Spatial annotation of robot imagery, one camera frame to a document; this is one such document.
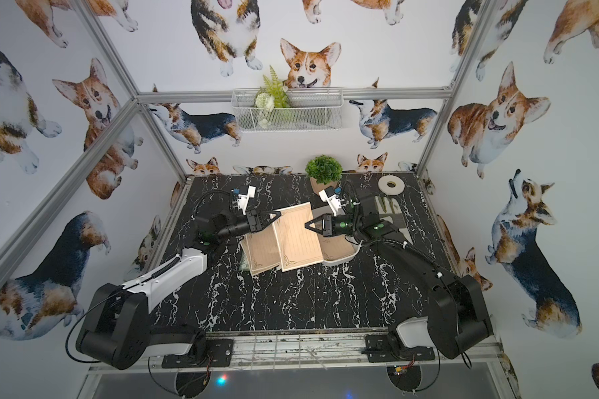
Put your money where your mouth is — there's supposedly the white wire wall basket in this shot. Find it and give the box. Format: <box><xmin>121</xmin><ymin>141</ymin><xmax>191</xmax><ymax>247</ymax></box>
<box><xmin>231</xmin><ymin>88</ymin><xmax>344</xmax><ymax>132</ymax></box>

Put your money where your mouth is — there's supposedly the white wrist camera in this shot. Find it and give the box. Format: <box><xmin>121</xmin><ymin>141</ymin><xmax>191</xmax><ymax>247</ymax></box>
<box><xmin>319</xmin><ymin>186</ymin><xmax>344</xmax><ymax>216</ymax></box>
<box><xmin>231</xmin><ymin>186</ymin><xmax>256</xmax><ymax>215</ymax></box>

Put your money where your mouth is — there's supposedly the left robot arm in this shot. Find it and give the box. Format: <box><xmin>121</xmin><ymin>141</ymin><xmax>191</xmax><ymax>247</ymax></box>
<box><xmin>75</xmin><ymin>209</ymin><xmax>281</xmax><ymax>370</ymax></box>

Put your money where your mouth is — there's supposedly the white tape roll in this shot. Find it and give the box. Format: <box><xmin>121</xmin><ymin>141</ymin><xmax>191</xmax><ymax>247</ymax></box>
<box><xmin>378</xmin><ymin>175</ymin><xmax>405</xmax><ymax>196</ymax></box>

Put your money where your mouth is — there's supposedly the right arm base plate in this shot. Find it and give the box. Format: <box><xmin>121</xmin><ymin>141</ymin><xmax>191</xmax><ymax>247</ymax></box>
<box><xmin>362</xmin><ymin>332</ymin><xmax>436</xmax><ymax>363</ymax></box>

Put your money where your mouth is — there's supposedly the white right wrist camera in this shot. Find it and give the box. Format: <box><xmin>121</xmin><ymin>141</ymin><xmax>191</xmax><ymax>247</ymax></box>
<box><xmin>319</xmin><ymin>186</ymin><xmax>344</xmax><ymax>216</ymax></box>

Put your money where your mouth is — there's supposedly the artificial fern and flower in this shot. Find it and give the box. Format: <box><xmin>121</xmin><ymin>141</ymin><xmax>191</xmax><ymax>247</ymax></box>
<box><xmin>255</xmin><ymin>67</ymin><xmax>291</xmax><ymax>129</ymax></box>

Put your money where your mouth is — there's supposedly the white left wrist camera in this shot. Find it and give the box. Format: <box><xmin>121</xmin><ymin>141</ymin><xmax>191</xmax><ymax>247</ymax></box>
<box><xmin>231</xmin><ymin>186</ymin><xmax>256</xmax><ymax>215</ymax></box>

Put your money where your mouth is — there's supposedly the white storage box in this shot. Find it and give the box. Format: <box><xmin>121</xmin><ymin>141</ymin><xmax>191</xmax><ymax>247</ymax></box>
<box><xmin>318</xmin><ymin>235</ymin><xmax>359</xmax><ymax>266</ymax></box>

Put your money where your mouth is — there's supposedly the tan stationery paper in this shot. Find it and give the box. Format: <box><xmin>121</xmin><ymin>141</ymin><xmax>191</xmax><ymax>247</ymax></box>
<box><xmin>273</xmin><ymin>202</ymin><xmax>324</xmax><ymax>272</ymax></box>
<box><xmin>241</xmin><ymin>226</ymin><xmax>281</xmax><ymax>276</ymax></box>

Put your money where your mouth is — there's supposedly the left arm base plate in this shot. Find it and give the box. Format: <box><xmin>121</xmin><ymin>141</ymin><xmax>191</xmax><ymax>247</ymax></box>
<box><xmin>161</xmin><ymin>339</ymin><xmax>235</xmax><ymax>369</ymax></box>

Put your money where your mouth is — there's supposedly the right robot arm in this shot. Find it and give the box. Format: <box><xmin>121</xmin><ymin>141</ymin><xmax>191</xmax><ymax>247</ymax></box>
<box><xmin>304</xmin><ymin>189</ymin><xmax>494</xmax><ymax>359</ymax></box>

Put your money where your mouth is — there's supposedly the potted green plant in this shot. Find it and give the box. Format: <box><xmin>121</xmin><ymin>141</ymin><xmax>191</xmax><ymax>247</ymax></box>
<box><xmin>305</xmin><ymin>155</ymin><xmax>343</xmax><ymax>194</ymax></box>

